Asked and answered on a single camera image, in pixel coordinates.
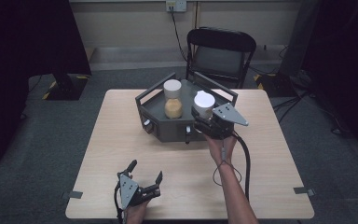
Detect glass jar with yellow granules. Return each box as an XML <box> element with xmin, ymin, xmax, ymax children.
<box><xmin>162</xmin><ymin>78</ymin><xmax>185</xmax><ymax>119</ymax></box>

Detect dark grey seasoning rack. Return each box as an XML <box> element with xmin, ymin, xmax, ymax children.
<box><xmin>134</xmin><ymin>72</ymin><xmax>240</xmax><ymax>144</ymax></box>

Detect person's right hand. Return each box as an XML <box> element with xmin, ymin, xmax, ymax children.
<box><xmin>204</xmin><ymin>134</ymin><xmax>239</xmax><ymax>166</ymax></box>

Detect black folding chair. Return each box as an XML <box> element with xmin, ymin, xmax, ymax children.
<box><xmin>185</xmin><ymin>26</ymin><xmax>257</xmax><ymax>90</ymax></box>

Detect black stand base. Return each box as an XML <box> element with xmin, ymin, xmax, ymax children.
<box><xmin>41</xmin><ymin>73</ymin><xmax>90</xmax><ymax>102</ymax></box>
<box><xmin>254</xmin><ymin>72</ymin><xmax>296</xmax><ymax>98</ymax></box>

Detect black curtain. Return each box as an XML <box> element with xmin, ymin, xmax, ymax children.
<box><xmin>0</xmin><ymin>0</ymin><xmax>93</xmax><ymax>171</ymax></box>
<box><xmin>301</xmin><ymin>0</ymin><xmax>358</xmax><ymax>155</ymax></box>

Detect thin cable with grey plug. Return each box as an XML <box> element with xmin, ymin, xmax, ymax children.
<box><xmin>212</xmin><ymin>145</ymin><xmax>243</xmax><ymax>188</ymax></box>

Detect person's left hand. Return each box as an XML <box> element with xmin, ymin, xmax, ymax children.
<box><xmin>124</xmin><ymin>200</ymin><xmax>152</xmax><ymax>224</ymax></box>

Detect thick black gripper cable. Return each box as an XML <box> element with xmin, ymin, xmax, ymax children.
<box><xmin>233</xmin><ymin>133</ymin><xmax>252</xmax><ymax>202</ymax></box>

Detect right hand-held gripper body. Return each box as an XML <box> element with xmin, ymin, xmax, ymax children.
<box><xmin>193</xmin><ymin>102</ymin><xmax>250</xmax><ymax>140</ymax></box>

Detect white wall socket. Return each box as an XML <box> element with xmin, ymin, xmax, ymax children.
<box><xmin>165</xmin><ymin>0</ymin><xmax>188</xmax><ymax>13</ymax></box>

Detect white lidded seasoning jar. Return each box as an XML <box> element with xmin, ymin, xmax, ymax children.
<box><xmin>193</xmin><ymin>90</ymin><xmax>216</xmax><ymax>120</ymax></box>

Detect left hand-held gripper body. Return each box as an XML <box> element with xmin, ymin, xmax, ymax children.
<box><xmin>116</xmin><ymin>173</ymin><xmax>162</xmax><ymax>211</ymax></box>

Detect black wall cable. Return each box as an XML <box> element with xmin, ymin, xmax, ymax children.
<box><xmin>169</xmin><ymin>8</ymin><xmax>189</xmax><ymax>63</ymax></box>

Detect grey table bracket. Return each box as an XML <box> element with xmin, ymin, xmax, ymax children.
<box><xmin>61</xmin><ymin>190</ymin><xmax>84</xmax><ymax>201</ymax></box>
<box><xmin>293</xmin><ymin>186</ymin><xmax>317</xmax><ymax>196</ymax></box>

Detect black floor cables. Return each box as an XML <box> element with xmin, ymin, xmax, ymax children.
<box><xmin>272</xmin><ymin>88</ymin><xmax>344</xmax><ymax>136</ymax></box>

